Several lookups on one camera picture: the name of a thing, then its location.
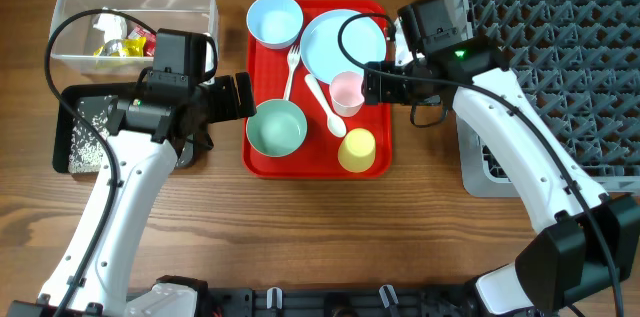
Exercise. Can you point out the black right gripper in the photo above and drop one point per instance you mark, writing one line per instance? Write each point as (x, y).
(379, 87)

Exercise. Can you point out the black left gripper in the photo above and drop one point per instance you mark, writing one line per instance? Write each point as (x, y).
(228, 109)

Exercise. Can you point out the green bowl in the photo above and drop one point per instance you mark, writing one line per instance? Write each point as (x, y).
(278, 128)

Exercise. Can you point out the yellow plastic cup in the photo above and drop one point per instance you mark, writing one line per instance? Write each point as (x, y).
(357, 151)

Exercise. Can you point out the yellow snack wrapper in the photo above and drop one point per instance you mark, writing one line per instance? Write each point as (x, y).
(121, 48)

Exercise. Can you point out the red snack wrapper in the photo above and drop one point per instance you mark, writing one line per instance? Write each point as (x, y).
(149, 38)

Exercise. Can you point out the white tissue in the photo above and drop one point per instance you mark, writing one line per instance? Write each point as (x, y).
(113, 27)

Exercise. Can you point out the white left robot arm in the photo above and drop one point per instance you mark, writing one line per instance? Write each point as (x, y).
(93, 276)

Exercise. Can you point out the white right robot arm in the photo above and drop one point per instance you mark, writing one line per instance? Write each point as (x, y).
(585, 240)

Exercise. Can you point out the black food waste bin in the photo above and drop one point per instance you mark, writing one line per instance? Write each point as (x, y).
(67, 107)

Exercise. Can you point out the clear plastic waste bin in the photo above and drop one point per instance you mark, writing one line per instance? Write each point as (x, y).
(76, 45)

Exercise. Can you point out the grey dishwasher rack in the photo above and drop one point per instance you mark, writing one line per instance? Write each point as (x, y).
(577, 62)

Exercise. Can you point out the pink plastic cup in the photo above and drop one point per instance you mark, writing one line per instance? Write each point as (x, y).
(346, 93)

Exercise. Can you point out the light blue plate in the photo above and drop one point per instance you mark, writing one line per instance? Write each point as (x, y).
(320, 53)

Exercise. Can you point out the white plastic spoon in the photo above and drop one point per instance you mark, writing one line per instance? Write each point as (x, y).
(335, 124)

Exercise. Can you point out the white plastic fork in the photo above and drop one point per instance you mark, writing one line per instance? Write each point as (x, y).
(293, 59)

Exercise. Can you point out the light blue bowl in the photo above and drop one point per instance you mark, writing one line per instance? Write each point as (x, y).
(275, 24)

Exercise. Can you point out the red plastic tray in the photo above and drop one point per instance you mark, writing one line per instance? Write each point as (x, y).
(317, 158)

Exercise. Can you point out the white rice grains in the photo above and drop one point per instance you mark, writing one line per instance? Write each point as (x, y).
(86, 153)

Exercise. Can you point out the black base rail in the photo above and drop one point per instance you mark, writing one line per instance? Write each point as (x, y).
(387, 300)

